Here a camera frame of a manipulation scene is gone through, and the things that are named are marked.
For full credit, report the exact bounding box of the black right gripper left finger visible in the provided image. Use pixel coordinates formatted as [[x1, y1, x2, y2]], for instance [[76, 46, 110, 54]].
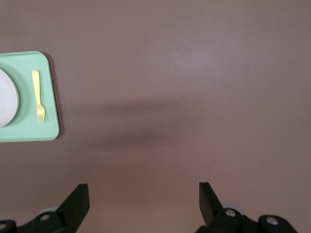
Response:
[[0, 183, 90, 233]]

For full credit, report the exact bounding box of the light green rectangular tray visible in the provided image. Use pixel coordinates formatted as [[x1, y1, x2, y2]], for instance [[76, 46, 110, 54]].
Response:
[[0, 50, 60, 143]]

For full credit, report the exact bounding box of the yellow plastic fork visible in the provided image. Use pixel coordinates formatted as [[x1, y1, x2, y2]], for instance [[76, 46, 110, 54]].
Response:
[[31, 69, 46, 124]]

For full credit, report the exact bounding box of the round off-white plate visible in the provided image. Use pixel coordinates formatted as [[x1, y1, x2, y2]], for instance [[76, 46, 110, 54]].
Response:
[[0, 68, 20, 129]]

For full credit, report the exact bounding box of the brown table cover mat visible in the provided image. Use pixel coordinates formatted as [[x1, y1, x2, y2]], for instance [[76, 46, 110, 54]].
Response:
[[0, 0, 311, 233]]

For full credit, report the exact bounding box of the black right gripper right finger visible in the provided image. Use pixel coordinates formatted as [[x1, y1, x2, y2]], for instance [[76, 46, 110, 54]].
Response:
[[195, 182, 299, 233]]

